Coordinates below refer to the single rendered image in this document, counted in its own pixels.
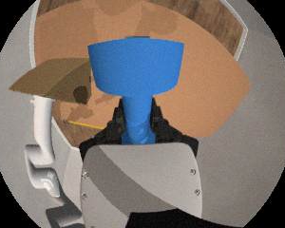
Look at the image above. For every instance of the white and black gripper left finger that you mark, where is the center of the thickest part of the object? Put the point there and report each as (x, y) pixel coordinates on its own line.
(112, 134)

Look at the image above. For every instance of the blue dumbbell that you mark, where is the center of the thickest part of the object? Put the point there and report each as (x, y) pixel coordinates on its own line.
(136, 69)

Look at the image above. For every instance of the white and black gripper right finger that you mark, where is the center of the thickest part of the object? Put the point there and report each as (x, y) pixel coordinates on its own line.
(164, 132)

